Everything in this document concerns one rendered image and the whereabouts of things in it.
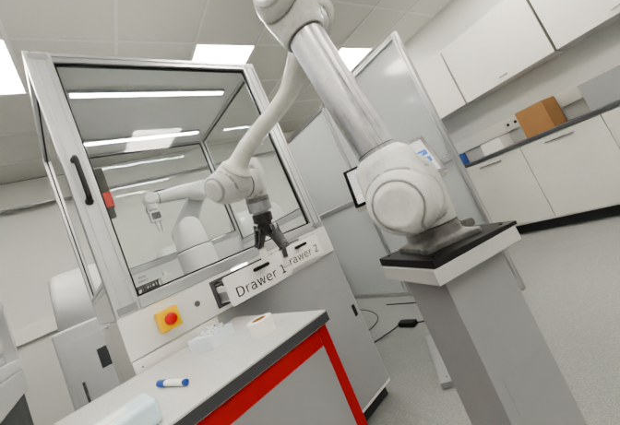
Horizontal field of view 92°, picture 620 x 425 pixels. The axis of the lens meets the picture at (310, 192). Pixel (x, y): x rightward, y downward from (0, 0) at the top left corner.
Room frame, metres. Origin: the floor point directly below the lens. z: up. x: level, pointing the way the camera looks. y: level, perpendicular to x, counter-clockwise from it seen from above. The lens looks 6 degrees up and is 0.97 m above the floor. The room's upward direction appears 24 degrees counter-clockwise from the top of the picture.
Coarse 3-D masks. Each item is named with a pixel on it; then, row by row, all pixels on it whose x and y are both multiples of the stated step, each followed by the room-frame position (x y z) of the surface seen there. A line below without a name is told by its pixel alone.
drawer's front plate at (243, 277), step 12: (252, 264) 1.21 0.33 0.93; (276, 264) 1.26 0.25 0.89; (228, 276) 1.12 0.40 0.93; (240, 276) 1.15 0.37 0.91; (252, 276) 1.18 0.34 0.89; (276, 276) 1.25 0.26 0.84; (288, 276) 1.29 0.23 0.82; (228, 288) 1.11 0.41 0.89; (240, 288) 1.14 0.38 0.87; (264, 288) 1.20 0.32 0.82; (240, 300) 1.13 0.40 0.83
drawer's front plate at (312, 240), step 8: (304, 240) 1.56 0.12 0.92; (312, 240) 1.59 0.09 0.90; (288, 248) 1.48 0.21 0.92; (304, 248) 1.54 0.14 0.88; (312, 248) 1.57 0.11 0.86; (320, 248) 1.61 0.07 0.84; (296, 256) 1.50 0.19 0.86; (304, 256) 1.53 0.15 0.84; (312, 256) 1.56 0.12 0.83; (296, 264) 1.49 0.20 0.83
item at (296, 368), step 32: (288, 320) 0.86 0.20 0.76; (320, 320) 0.79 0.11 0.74; (224, 352) 0.82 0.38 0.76; (256, 352) 0.71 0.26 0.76; (288, 352) 0.72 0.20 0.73; (320, 352) 0.78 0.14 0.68; (128, 384) 0.92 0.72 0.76; (192, 384) 0.68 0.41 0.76; (224, 384) 0.61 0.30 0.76; (256, 384) 0.66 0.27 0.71; (288, 384) 0.71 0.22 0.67; (320, 384) 0.76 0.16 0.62; (96, 416) 0.76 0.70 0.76; (192, 416) 0.57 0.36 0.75; (224, 416) 0.61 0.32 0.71; (256, 416) 0.65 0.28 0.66; (288, 416) 0.69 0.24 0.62; (320, 416) 0.74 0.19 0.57; (352, 416) 0.79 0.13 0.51
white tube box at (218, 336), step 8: (216, 328) 0.99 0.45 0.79; (224, 328) 0.93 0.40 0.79; (232, 328) 0.95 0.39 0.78; (208, 336) 0.92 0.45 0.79; (216, 336) 0.90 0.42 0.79; (224, 336) 0.92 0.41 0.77; (192, 344) 0.94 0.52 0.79; (200, 344) 0.92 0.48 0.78; (208, 344) 0.90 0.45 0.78; (216, 344) 0.90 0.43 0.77; (192, 352) 0.95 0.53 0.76
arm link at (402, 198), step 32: (256, 0) 0.69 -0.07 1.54; (288, 0) 0.68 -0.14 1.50; (288, 32) 0.72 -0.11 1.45; (320, 32) 0.72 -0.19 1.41; (320, 64) 0.71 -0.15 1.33; (320, 96) 0.75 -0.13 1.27; (352, 96) 0.70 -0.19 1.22; (352, 128) 0.71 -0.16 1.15; (384, 128) 0.71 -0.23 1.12; (384, 160) 0.66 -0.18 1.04; (416, 160) 0.67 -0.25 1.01; (384, 192) 0.63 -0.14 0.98; (416, 192) 0.61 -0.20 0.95; (384, 224) 0.65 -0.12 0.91; (416, 224) 0.63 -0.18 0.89
